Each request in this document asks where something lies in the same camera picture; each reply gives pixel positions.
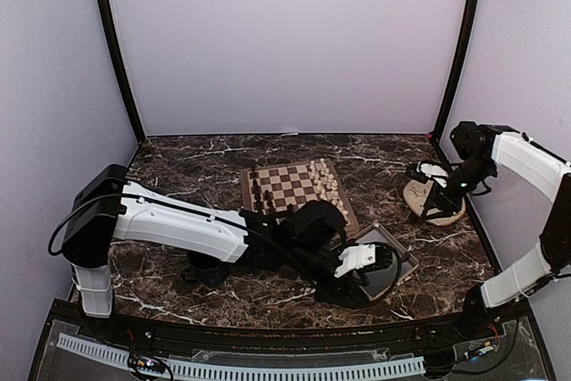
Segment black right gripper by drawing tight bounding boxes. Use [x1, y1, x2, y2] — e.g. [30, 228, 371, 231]
[421, 156, 495, 220]

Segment silver metal tray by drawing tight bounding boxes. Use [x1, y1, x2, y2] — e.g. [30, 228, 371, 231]
[352, 223, 419, 301]

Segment wooden folding chess board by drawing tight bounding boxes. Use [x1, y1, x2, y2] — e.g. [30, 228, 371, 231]
[241, 160, 360, 236]

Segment dark wooden chess knight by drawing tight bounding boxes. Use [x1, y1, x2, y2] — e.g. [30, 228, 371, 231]
[252, 179, 261, 194]

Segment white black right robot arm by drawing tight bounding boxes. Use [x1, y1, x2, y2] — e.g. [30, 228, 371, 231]
[467, 118, 570, 318]

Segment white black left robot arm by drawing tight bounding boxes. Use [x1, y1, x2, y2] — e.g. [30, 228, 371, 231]
[49, 164, 402, 342]

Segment white chess pieces row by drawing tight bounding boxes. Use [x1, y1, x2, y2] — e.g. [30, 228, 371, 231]
[308, 158, 350, 220]

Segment cream floral ceramic plate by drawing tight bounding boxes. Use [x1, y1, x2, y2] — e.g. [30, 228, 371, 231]
[402, 179, 466, 227]

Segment dark blue enamel mug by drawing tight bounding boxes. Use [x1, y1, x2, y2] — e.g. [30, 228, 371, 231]
[180, 252, 229, 287]

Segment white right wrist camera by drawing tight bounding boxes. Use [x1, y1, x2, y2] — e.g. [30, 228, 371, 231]
[405, 162, 449, 188]

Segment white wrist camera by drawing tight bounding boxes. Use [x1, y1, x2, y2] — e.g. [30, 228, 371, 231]
[405, 162, 449, 188]
[334, 242, 393, 278]

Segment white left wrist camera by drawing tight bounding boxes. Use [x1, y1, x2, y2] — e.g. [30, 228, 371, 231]
[334, 242, 393, 278]

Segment white slotted cable duct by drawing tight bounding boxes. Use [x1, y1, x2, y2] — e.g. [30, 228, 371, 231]
[56, 333, 426, 380]

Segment black right frame post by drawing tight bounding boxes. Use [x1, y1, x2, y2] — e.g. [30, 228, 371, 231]
[431, 0, 478, 145]

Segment black frame post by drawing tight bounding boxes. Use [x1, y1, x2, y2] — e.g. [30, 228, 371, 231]
[97, 0, 146, 145]
[431, 0, 478, 145]

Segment black left frame post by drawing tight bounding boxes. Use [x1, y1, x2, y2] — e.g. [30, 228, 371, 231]
[97, 0, 146, 145]

